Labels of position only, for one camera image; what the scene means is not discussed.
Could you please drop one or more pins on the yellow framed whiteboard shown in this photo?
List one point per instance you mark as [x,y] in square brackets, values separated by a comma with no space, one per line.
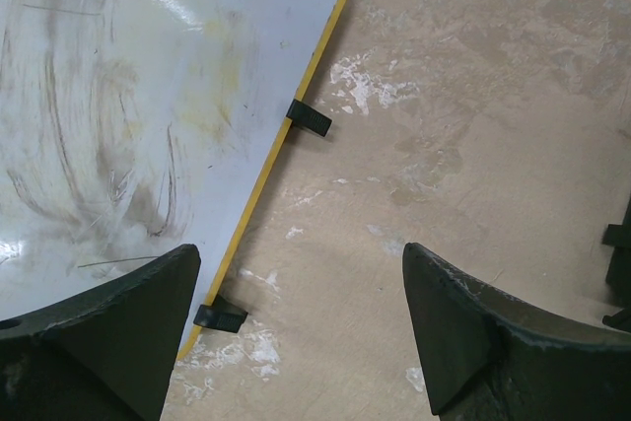
[131,127]

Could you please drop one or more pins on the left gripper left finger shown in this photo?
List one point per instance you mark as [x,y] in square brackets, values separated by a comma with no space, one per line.
[104,354]

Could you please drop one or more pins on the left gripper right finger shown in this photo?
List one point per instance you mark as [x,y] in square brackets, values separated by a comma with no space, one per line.
[486,355]

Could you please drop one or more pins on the black and white sorting tray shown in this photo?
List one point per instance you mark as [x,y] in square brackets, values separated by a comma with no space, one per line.
[617,236]

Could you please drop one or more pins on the black whiteboard clip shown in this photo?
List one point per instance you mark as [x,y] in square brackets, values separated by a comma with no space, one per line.
[221,315]
[307,117]

